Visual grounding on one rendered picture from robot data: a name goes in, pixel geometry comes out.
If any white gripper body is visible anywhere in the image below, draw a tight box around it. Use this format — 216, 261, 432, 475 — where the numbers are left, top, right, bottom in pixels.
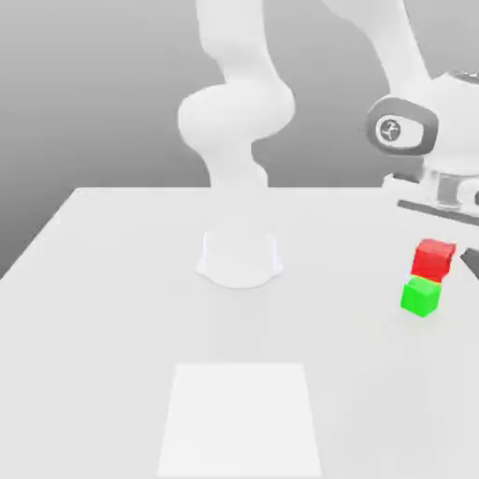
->
382, 172, 479, 244

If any small red cube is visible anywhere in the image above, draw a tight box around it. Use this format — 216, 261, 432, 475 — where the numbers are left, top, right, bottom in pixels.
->
410, 239, 457, 284

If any small green cube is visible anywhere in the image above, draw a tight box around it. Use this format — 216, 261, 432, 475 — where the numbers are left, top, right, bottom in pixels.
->
399, 276, 443, 319

